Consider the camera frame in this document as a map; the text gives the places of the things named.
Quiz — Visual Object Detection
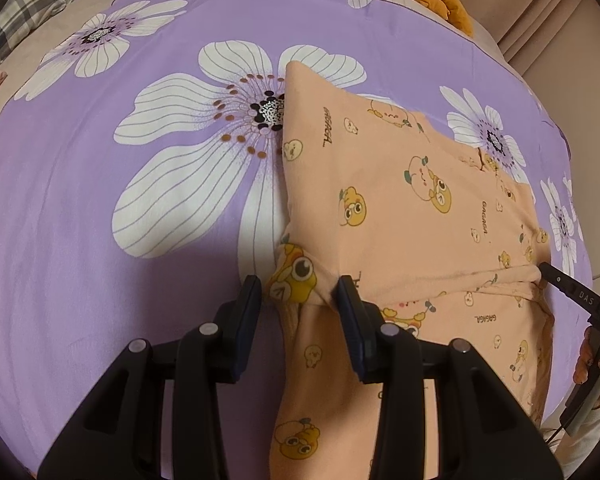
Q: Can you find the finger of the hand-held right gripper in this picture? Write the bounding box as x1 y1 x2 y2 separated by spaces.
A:
538 261 600 322

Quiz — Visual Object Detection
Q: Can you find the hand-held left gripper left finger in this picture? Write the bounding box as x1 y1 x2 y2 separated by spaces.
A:
37 275 263 480

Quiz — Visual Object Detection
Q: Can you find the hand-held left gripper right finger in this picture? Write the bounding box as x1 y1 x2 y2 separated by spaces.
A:
333 275 563 480

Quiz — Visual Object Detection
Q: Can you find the orange printed baby shirt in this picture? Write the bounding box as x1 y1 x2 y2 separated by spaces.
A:
267 60 556 480

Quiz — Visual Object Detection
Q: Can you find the person's right forearm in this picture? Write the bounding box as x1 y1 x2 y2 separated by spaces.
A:
540 395 600 480

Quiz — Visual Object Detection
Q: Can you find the person's right hand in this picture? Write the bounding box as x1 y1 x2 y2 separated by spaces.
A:
573 327 600 387

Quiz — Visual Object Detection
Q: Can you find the purple floral blanket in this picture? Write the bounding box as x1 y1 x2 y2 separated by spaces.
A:
0 0 598 480

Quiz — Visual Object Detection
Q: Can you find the pink curtain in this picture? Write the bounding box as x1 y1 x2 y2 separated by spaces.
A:
472 0 600 91

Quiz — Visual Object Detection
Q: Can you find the plaid grey pillow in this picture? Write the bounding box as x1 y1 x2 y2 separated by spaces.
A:
0 0 88 67

